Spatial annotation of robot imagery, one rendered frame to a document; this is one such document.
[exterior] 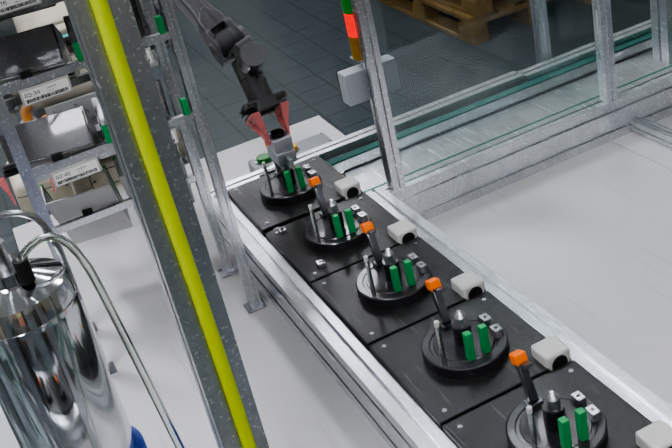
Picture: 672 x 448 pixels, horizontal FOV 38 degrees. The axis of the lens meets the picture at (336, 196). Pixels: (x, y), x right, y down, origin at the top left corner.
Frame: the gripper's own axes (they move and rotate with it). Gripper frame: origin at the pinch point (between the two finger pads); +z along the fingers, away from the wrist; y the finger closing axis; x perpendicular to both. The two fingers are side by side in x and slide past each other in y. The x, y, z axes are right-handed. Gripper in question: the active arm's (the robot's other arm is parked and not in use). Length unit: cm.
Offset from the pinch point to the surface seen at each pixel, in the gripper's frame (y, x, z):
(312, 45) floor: 146, 344, -115
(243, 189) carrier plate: -8.2, 15.2, 5.3
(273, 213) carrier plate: -7.4, 2.1, 14.7
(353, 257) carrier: -2.3, -21.4, 31.6
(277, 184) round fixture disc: -2.4, 7.5, 8.3
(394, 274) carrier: -3, -40, 38
